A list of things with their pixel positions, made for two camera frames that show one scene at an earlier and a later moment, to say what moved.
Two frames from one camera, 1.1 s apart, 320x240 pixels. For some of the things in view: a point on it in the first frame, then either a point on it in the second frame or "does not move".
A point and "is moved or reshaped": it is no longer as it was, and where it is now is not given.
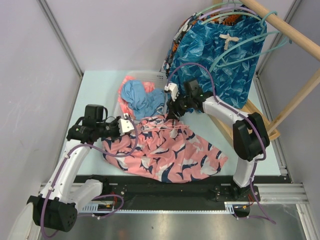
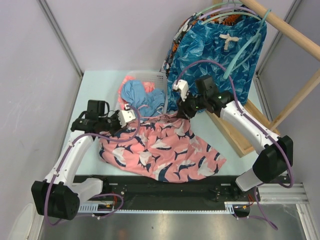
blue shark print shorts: [222, 55] does not move
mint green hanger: [217, 5] does not move
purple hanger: [227, 8] does not move
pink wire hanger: [181, 126] to [162, 117]
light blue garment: [144, 104] does not move
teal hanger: [260, 37] to [256, 40]
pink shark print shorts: [168, 150] is moved or reshaped
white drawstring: [228, 38] does not move
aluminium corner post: [49, 15] does not move
